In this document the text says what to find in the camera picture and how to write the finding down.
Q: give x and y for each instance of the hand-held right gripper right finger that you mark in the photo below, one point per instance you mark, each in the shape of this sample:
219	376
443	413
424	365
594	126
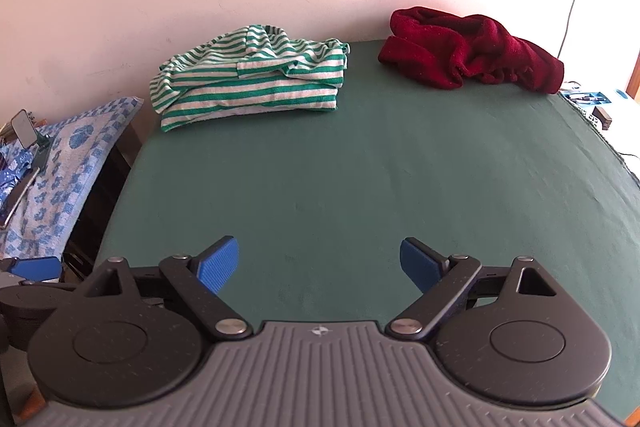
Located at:
419	264

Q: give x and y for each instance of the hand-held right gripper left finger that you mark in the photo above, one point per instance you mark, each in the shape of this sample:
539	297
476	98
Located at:
217	264

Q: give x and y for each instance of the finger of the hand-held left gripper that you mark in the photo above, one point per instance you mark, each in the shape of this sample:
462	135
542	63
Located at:
35	267

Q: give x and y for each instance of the dark red knit sweater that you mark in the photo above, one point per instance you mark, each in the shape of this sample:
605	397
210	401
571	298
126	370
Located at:
450	52

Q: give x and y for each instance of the flat lying smartphone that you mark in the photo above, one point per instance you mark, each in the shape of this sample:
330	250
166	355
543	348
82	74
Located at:
17	198

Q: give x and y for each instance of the blue patterned cloth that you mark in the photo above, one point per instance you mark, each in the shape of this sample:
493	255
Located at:
10	179

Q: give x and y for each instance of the green table cloth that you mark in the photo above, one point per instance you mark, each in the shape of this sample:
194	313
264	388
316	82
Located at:
350	182

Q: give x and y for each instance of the dark wooden side table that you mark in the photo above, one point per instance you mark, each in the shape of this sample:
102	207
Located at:
107	187

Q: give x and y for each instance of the green phone stand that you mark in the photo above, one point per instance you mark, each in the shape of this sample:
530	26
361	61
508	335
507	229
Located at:
42	154

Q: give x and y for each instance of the blue floral towel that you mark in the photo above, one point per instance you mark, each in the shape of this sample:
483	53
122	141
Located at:
75	157

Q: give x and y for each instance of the phone on stand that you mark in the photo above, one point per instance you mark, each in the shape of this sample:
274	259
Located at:
22	126

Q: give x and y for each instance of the green white striped shirt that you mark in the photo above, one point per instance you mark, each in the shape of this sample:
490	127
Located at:
250	92

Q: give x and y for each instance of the small blue lid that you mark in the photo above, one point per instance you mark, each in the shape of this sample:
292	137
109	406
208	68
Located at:
622	94

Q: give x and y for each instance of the wooden window frame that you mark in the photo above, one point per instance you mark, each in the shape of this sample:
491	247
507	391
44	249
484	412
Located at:
636	82

